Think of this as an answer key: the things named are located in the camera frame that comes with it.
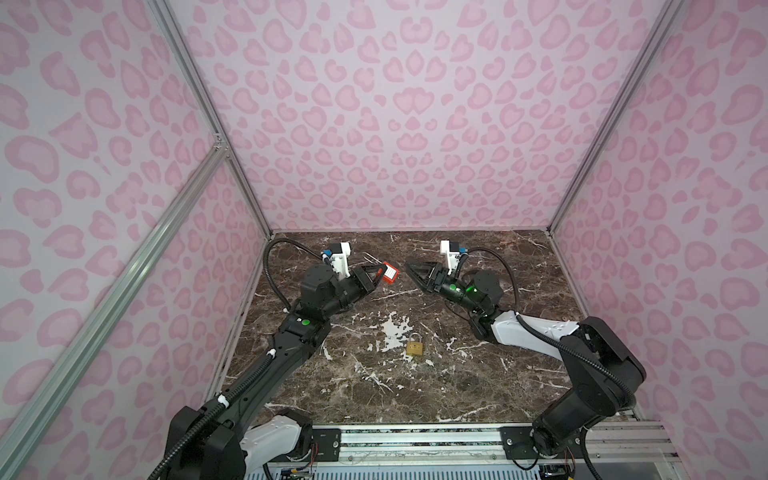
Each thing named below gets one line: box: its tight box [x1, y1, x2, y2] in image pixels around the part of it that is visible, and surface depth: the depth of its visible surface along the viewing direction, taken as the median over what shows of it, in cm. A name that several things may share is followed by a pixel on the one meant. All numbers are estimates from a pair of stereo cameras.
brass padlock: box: [406, 332, 423, 356], surface depth 90 cm
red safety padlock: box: [382, 261, 400, 285], surface depth 75 cm
